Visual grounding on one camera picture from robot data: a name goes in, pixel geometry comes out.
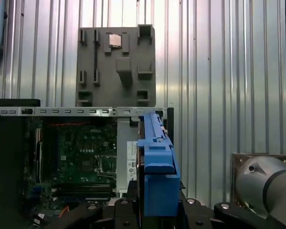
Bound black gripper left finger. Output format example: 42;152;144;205
51;198;145;229

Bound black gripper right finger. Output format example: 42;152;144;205
178;197;286;229

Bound hard disk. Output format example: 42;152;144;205
136;111;182;218

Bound black RAM slot bank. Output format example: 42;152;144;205
52;185;113;199

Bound metal socket cover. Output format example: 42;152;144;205
95;154;117;179

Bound grey power supply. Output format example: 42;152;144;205
116;116;144;194

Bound green motherboard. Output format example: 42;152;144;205
23;116;119;206

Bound black graphics card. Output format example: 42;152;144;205
34;127;45;184

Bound black open PC case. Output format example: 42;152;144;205
0;98;174;229

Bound grey parts rack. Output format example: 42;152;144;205
75;23;157;107

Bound silver CPU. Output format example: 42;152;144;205
108;33;123;48

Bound orange looped wire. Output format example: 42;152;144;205
59;205;71;219

